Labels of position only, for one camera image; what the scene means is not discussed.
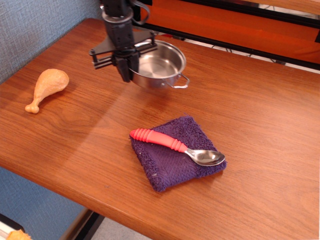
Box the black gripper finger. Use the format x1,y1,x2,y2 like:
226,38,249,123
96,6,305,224
115,56,131,83
127,51,140,75

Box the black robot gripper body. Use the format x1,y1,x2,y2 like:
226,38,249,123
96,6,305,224
89,14,156,69

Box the small stainless steel pot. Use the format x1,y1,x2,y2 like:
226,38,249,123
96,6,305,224
131,40,190,89

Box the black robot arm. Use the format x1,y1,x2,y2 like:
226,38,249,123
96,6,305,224
89,0,157,82

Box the purple folded cloth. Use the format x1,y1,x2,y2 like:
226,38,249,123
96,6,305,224
129,115,227,192

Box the plastic toy chicken drumstick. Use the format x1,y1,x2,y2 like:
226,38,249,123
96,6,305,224
24,68,70,114

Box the red handled metal spoon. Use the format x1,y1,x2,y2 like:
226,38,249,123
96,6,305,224
129,128,226,167

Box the orange panel with black frame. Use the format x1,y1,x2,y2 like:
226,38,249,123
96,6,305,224
144,0,320,70

